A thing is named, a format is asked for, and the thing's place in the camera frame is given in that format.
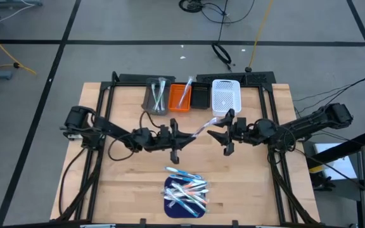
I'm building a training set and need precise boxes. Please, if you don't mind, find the thin black power cable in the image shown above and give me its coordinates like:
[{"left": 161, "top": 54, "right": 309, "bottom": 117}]
[{"left": 293, "top": 77, "right": 365, "bottom": 117}]

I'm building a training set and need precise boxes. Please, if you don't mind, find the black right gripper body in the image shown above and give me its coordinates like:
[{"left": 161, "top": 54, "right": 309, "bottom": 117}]
[{"left": 224, "top": 109, "right": 253, "bottom": 156}]

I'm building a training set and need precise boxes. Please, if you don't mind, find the white floor cable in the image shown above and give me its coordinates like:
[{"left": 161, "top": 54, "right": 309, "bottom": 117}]
[{"left": 0, "top": 0, "right": 37, "bottom": 42}]

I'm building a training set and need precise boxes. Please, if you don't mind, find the black floor clamp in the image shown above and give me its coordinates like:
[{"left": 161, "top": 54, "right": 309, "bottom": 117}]
[{"left": 311, "top": 175, "right": 337, "bottom": 193}]

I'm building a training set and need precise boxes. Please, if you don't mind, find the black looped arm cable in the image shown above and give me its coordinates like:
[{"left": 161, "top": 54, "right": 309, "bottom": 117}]
[{"left": 108, "top": 110, "right": 162, "bottom": 162}]

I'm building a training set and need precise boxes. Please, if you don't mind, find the white paper sheet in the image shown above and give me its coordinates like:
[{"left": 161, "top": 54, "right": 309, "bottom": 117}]
[{"left": 312, "top": 142, "right": 358, "bottom": 181}]

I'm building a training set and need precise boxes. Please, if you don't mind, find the yellow hanging cable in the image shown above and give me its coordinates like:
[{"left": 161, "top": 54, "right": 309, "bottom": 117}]
[{"left": 247, "top": 0, "right": 274, "bottom": 73}]

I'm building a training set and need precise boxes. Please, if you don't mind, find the black plastic basket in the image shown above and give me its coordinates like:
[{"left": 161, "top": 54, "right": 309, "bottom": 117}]
[{"left": 189, "top": 81, "right": 212, "bottom": 110}]

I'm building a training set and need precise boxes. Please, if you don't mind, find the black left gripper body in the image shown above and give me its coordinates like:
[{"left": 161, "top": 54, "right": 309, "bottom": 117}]
[{"left": 152, "top": 118, "right": 181, "bottom": 165}]

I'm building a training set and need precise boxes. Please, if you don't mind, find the black cable bundle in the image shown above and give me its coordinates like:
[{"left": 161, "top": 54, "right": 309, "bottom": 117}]
[{"left": 178, "top": 0, "right": 257, "bottom": 25}]

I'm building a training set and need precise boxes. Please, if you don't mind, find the black desk beam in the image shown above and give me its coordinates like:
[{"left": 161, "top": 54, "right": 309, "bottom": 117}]
[{"left": 305, "top": 129, "right": 365, "bottom": 169}]

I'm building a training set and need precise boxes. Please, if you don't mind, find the grey plastic bin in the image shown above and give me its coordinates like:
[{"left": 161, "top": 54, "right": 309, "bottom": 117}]
[{"left": 141, "top": 77, "right": 172, "bottom": 117}]

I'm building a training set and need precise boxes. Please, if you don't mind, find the black coiled cable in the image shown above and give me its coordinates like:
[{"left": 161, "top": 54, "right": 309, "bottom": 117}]
[{"left": 212, "top": 0, "right": 233, "bottom": 71}]

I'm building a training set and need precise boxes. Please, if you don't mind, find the dark blue mat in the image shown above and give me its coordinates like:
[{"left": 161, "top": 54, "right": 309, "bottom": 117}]
[{"left": 163, "top": 175, "right": 207, "bottom": 220}]

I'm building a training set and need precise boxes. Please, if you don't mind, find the white perforated basket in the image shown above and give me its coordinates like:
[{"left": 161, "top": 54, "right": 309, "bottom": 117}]
[{"left": 212, "top": 79, "right": 243, "bottom": 118}]

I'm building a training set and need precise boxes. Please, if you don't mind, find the orange plastic basket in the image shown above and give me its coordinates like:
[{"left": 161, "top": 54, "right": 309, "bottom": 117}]
[{"left": 169, "top": 84, "right": 193, "bottom": 113}]

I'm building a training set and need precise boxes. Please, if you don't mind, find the black table frame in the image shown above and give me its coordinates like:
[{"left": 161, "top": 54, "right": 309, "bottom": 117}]
[{"left": 55, "top": 71, "right": 321, "bottom": 226}]

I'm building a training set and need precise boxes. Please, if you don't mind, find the black frame cable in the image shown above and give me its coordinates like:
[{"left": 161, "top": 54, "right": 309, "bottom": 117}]
[{"left": 58, "top": 147, "right": 87, "bottom": 217}]

